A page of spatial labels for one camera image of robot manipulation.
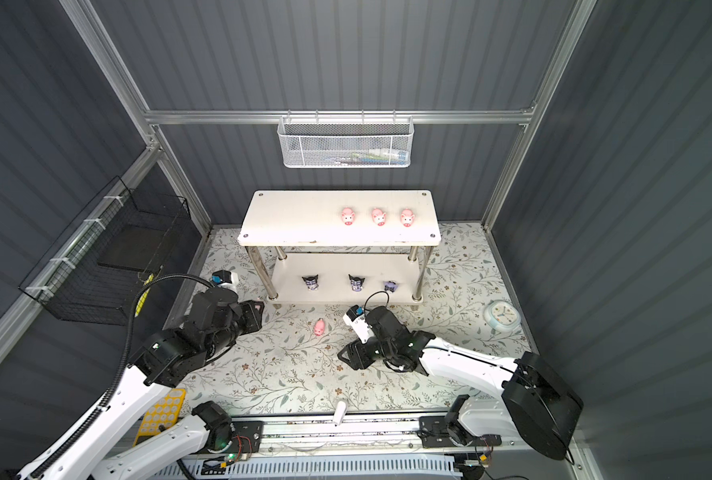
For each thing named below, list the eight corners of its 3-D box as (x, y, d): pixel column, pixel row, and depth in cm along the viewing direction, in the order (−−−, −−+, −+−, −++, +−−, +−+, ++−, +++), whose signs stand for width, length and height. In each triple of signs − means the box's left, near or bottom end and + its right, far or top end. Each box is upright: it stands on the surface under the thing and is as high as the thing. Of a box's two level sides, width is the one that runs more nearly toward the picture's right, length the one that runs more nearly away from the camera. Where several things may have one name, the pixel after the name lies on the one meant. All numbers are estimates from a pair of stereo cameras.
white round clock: (487, 332, 94) (491, 326, 91) (479, 305, 100) (482, 299, 97) (520, 332, 94) (525, 326, 91) (510, 305, 100) (514, 299, 97)
